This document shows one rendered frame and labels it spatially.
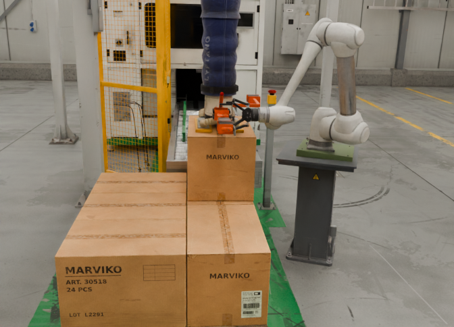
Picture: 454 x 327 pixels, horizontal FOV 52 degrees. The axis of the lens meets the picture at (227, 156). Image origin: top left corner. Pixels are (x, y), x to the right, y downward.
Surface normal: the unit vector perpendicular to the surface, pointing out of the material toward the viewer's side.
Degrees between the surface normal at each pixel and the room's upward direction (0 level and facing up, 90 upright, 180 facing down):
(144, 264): 90
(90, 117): 92
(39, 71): 90
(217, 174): 90
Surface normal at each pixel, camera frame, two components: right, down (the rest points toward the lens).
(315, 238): -0.29, 0.27
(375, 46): 0.06, 0.29
